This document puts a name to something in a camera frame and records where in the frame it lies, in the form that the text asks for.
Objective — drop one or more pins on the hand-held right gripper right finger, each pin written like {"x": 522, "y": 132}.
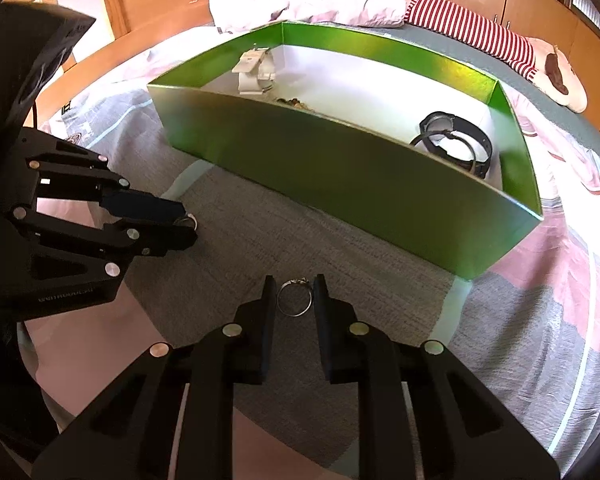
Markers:
{"x": 322, "y": 312}

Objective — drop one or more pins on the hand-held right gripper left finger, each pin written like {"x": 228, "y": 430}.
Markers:
{"x": 269, "y": 312}

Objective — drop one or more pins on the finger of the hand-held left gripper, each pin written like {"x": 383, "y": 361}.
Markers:
{"x": 155, "y": 240}
{"x": 145, "y": 206}

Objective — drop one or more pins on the thin silver hoop with clasp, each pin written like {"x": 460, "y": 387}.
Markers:
{"x": 296, "y": 281}

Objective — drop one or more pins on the green cardboard box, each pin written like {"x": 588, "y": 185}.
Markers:
{"x": 330, "y": 170}

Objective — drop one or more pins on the grey pink patterned bed sheet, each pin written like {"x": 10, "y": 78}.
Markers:
{"x": 280, "y": 230}

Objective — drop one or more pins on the wooden bed headboard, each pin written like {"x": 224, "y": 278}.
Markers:
{"x": 145, "y": 10}

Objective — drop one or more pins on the white wrist watch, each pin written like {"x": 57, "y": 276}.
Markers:
{"x": 250, "y": 80}

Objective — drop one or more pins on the black wrist watch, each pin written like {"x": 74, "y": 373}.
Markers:
{"x": 480, "y": 145}

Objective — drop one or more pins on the red striped plush toy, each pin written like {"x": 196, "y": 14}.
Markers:
{"x": 470, "y": 20}

